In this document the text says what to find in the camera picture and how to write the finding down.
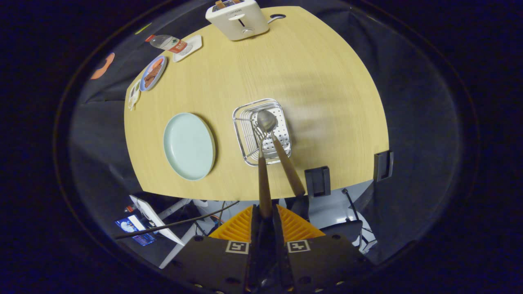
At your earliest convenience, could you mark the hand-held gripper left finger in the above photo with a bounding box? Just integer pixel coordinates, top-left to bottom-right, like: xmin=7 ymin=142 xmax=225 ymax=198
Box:
xmin=159 ymin=204 xmax=266 ymax=294

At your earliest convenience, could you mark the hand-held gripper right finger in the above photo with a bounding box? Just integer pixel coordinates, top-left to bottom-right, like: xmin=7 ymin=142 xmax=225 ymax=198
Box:
xmin=270 ymin=204 xmax=369 ymax=294

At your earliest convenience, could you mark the wooden handled metal fork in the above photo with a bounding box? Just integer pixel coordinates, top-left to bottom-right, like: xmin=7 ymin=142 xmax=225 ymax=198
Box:
xmin=253 ymin=126 xmax=273 ymax=219

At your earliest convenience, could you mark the black table edge clamp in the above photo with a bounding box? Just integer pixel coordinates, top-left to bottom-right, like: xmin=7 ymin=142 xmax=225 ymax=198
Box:
xmin=304 ymin=166 xmax=331 ymax=197
xmin=374 ymin=150 xmax=394 ymax=182

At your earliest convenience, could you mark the white flat board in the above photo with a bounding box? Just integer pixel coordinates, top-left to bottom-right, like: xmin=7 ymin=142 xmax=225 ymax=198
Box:
xmin=130 ymin=195 xmax=185 ymax=246

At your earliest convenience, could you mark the pale green plate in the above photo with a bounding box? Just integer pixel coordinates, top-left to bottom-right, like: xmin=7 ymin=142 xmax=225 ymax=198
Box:
xmin=163 ymin=112 xmax=217 ymax=181

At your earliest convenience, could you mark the lit tablet screen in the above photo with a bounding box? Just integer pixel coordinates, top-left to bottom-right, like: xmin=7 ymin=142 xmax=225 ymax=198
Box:
xmin=115 ymin=215 xmax=156 ymax=247

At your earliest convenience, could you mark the white divided sauce dish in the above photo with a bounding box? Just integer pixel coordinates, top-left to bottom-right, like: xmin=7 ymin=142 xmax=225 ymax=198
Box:
xmin=128 ymin=80 xmax=142 ymax=111

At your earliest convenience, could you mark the blue food plate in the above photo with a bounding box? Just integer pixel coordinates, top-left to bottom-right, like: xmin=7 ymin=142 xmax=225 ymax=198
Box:
xmin=139 ymin=55 xmax=168 ymax=92

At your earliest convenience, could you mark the brown meat slice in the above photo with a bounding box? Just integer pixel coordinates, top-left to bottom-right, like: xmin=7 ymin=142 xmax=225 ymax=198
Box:
xmin=143 ymin=60 xmax=164 ymax=89

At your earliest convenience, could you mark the black backdrop cloth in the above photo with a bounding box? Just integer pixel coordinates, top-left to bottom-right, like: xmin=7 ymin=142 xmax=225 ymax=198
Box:
xmin=67 ymin=0 xmax=462 ymax=266

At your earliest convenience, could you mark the white square coaster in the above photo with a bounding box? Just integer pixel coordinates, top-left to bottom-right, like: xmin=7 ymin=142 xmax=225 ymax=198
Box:
xmin=172 ymin=35 xmax=203 ymax=62

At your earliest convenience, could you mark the clear water bottle red cap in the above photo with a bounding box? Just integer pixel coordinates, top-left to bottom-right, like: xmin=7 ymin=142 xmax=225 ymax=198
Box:
xmin=145 ymin=34 xmax=193 ymax=56

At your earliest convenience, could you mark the cream white toaster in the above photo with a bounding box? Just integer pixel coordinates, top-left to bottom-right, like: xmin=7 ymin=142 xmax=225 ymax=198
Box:
xmin=205 ymin=0 xmax=270 ymax=41

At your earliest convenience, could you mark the wooden handled metal spoon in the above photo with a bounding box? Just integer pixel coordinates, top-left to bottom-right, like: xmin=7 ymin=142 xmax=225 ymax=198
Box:
xmin=256 ymin=109 xmax=306 ymax=197

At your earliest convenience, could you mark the long black cable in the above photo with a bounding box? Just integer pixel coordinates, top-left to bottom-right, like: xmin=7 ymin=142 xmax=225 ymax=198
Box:
xmin=114 ymin=200 xmax=241 ymax=241

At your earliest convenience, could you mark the square metal wire basket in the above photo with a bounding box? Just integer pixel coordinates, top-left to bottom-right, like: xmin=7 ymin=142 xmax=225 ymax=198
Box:
xmin=232 ymin=98 xmax=293 ymax=167

